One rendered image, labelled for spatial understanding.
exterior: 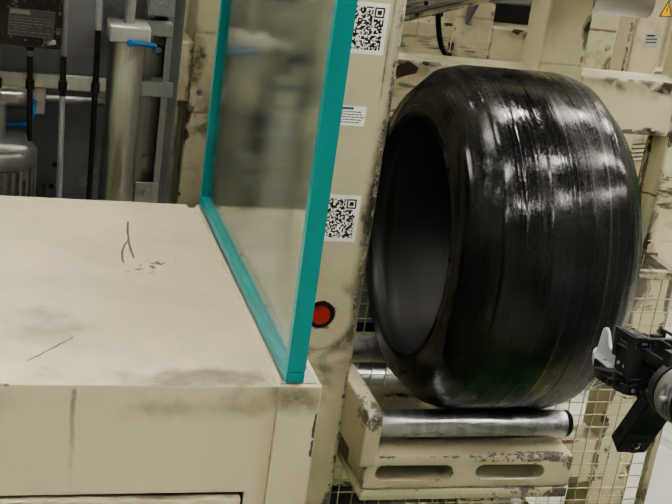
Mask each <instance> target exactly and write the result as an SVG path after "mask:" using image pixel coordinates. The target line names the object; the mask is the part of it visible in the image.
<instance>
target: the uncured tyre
mask: <svg viewBox="0 0 672 504"><path fill-rule="evenodd" d="M641 255H642V206H641V196H640V189H639V182H638V177H637V172H636V168H635V164H634V160H633V157H632V154H631V151H630V148H629V145H628V143H627V140H626V138H625V136H624V134H623V132H622V130H621V128H620V126H619V125H618V123H617V122H616V120H615V119H614V117H613V116H612V115H611V113H610V112H609V110H608V109H607V108H606V106H605V105H604V103H603V102H602V100H601V99H600V98H599V97H598V95H597V94H596V93H595V92H594V91H593V90H592V89H591V88H589V87H588V86H587V85H585V84H584V83H582V82H580V81H577V80H575V79H573V78H570V77H568V76H565V75H563V74H560V73H555V72H544V71H532V70H521V69H510V68H498V67H487V66H475V65H456V66H451V67H447V68H442V69H438V70H436V71H434V72H432V73H431V74H429V75H428V76H427V77H426V78H425V79H424V80H422V81H421V82H420V83H419V84H418V85H417V86H416V87H414V88H413V89H412V90H411V91H410V92H409V93H408V94H406V96H405V97H404V98H403V99H402V100H401V102H400V103H399V104H398V106H397V108H396V109H395V111H394V113H393V115H392V117H391V119H390V121H389V123H388V127H387V133H386V139H385V145H384V151H383V157H382V164H381V171H380V178H379V185H378V192H377V198H376V205H375V211H374V218H373V224H372V231H371V237H370V243H369V248H368V252H367V257H366V265H367V284H368V295H369V303H370V310H371V316H372V321H373V326H374V330H375V334H376V338H377V341H378V344H379V347H380V350H381V353H382V355H383V358H384V360H385V362H386V364H387V365H388V367H389V369H390V370H391V372H392V373H393V374H394V375H395V376H396V377H397V378H398V379H399V381H400V382H401V383H402V384H403V385H404V386H405V387H406V388H407V389H408V390H409V391H410V392H411V393H412V394H413V395H414V396H415V397H416V398H417V399H419V400H420V401H422V402H425V403H428V404H431V405H434V406H438V407H441V408H445V409H545V408H548V407H552V406H555V405H558V404H562V403H565V402H567V401H569V400H571V399H573V398H574V397H576V396H577V395H579V394H580V393H581V392H582V391H583V390H584V389H585V388H586V387H587V386H588V385H589V384H590V383H591V381H592V380H593V379H594V378H595V375H594V371H593V363H592V354H593V350H594V349H595V347H598V344H599V340H600V337H601V334H602V331H603V329H604V328H605V327H608V328H609V329H610V332H611V340H612V346H613V340H614V336H615V330H616V326H618V327H620V328H626V326H627V323H628V320H629V317H630V314H631V311H632V307H633V304H634V300H635V295H636V291H637V285H638V280H639V273H640V265H641Z"/></svg>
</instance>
